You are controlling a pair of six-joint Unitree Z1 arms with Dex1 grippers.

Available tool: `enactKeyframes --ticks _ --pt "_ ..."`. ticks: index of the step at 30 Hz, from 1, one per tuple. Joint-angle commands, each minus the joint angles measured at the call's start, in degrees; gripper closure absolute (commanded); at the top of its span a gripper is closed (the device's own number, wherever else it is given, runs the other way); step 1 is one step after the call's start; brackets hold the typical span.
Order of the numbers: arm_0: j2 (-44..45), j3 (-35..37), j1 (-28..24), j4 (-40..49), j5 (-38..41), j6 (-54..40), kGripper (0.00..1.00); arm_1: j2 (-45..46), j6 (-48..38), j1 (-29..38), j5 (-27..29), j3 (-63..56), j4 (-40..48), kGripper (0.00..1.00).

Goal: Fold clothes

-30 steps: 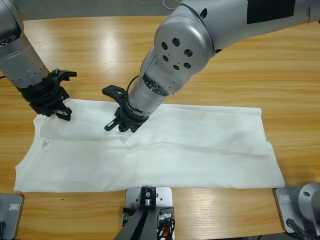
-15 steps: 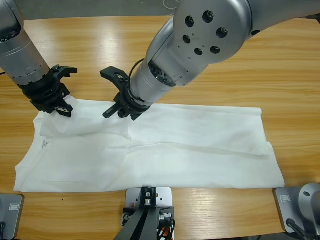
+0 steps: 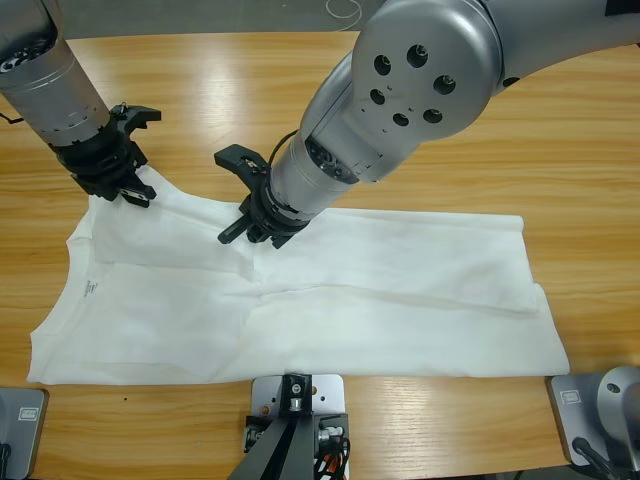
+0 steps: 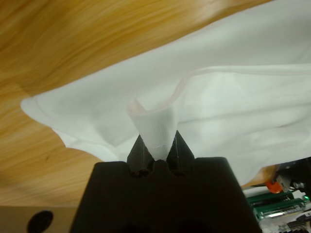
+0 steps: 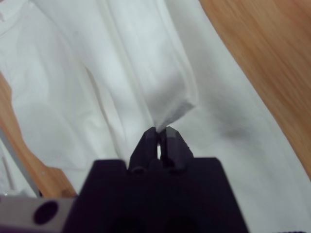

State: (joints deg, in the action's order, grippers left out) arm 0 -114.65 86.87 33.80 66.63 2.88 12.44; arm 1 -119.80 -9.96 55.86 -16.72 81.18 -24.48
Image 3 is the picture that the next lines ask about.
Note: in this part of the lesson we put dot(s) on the black bracket with silver roller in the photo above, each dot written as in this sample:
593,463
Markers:
296,389

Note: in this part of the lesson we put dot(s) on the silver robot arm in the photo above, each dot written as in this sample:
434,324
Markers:
425,75
45,90

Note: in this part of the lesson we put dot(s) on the white mount block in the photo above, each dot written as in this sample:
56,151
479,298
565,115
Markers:
330,395

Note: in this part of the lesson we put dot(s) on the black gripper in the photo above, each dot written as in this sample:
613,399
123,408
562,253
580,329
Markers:
100,160
272,220

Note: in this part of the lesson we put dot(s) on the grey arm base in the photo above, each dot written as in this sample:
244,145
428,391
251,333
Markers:
570,415
22,435

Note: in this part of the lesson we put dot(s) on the white t-shirt with black logo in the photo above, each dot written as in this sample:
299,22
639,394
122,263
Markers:
325,300

